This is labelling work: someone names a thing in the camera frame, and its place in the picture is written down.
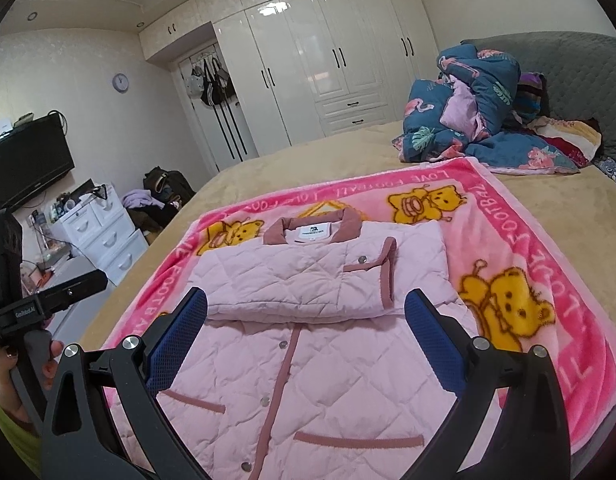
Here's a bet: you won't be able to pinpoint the blue flamingo print quilt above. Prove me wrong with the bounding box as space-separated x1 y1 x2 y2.
392 44 583 177

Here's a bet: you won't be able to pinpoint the pink bear printed blanket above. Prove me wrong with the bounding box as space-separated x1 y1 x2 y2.
100 156 616 467

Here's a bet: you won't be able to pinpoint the grey quilted headboard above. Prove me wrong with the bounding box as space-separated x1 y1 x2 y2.
460 31 616 167

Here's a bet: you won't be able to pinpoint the white wardrobe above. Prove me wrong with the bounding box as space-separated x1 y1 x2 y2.
139 0 439 172

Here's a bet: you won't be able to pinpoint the black television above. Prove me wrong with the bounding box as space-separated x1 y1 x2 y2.
0 114 75 212

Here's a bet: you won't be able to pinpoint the person's left hand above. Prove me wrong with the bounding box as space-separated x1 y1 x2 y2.
0 329 63 427

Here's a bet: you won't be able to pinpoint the lilac cloth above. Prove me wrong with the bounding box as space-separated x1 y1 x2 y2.
123 189 165 210

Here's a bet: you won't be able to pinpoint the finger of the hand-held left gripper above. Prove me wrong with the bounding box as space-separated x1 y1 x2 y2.
44 269 110 313

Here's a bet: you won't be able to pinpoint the bed with beige cover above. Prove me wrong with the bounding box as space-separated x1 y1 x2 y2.
80 119 616 321

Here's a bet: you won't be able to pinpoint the white door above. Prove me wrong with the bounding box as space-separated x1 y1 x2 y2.
174 42 259 174

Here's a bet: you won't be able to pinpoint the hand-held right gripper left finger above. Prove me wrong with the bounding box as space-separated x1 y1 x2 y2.
40 286 215 480

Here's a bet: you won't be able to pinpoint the pink quilted jacket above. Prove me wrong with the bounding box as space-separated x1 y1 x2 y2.
108 210 504 480

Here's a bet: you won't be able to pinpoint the striped colourful blanket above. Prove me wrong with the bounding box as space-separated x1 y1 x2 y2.
512 72 604 169

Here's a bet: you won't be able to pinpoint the person's left forearm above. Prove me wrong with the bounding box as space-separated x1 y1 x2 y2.
0 382 43 480

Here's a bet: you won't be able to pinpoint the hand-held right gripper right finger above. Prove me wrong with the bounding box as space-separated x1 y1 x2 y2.
404 287 573 480

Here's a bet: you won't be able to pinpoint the blue patterned pillow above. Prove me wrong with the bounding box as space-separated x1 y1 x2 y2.
594 156 616 192

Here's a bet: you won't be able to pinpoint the white drawer cabinet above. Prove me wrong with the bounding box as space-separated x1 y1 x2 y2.
47 177 151 287

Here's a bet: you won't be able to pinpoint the hanging bags on door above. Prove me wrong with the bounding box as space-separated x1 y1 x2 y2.
184 56 237 109

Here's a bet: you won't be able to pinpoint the dark travel bag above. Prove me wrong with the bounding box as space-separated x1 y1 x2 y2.
142 166 197 233

